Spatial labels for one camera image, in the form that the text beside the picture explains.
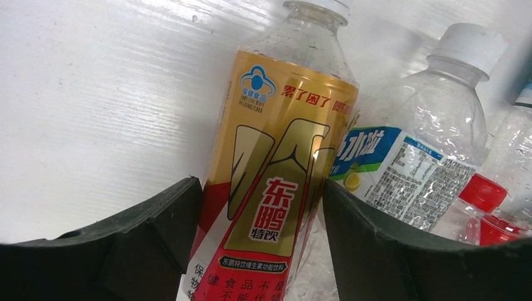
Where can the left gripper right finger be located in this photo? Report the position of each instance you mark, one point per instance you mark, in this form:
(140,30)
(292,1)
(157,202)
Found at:
(378,257)

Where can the red label bottle red cap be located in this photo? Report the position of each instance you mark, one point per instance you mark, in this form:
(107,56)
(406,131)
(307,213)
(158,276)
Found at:
(509,162)

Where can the red label bottle front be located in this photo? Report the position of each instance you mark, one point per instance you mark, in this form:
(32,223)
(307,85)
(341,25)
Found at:
(473,217)

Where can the clear bottle grey label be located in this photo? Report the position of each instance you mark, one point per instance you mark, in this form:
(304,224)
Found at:
(413,147)

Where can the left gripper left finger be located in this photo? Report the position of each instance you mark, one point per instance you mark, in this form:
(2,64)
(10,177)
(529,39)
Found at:
(140,253)

